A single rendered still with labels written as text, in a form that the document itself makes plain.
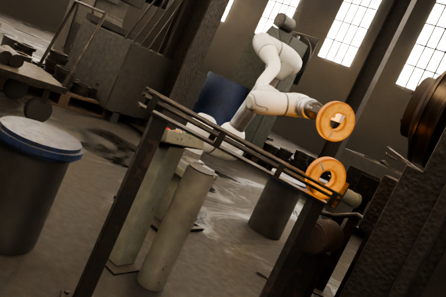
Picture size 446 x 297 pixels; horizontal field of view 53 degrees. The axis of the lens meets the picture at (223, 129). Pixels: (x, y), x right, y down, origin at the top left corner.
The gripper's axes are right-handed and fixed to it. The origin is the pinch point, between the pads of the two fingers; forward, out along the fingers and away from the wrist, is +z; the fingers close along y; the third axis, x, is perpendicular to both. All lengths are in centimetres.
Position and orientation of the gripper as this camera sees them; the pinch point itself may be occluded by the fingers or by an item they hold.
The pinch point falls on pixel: (337, 117)
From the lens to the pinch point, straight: 177.6
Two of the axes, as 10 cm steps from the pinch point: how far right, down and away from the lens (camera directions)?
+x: 4.0, -9.1, -0.6
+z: 3.0, 1.9, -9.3
